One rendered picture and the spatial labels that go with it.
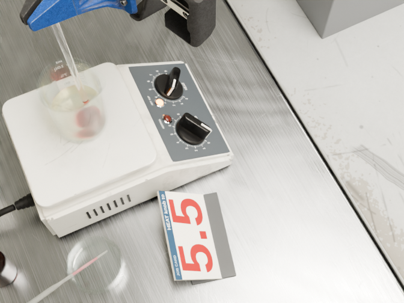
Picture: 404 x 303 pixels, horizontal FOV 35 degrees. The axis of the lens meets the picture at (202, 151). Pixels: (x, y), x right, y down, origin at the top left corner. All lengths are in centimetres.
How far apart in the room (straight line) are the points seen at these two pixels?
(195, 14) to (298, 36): 34
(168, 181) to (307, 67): 22
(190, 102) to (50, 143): 15
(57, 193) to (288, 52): 32
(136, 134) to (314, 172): 20
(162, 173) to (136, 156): 3
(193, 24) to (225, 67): 29
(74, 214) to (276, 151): 23
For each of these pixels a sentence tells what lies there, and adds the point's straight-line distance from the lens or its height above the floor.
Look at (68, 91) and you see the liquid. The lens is 61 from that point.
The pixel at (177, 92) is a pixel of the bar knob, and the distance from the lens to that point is 67.
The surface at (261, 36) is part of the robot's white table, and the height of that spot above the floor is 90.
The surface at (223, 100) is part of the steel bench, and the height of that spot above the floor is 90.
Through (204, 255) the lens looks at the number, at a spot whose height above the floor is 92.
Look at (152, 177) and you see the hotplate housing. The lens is 61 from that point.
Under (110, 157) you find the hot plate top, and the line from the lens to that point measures 60.
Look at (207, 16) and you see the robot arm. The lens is 46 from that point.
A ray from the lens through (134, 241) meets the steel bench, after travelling 66.
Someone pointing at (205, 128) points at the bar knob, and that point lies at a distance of 64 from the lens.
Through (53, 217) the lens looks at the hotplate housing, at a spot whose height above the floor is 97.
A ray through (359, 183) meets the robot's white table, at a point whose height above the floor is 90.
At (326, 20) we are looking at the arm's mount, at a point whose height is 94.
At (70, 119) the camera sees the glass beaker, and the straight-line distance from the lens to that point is 57.
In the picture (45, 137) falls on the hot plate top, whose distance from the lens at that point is 62.
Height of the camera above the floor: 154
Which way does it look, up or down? 67 degrees down
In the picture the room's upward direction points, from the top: 1 degrees counter-clockwise
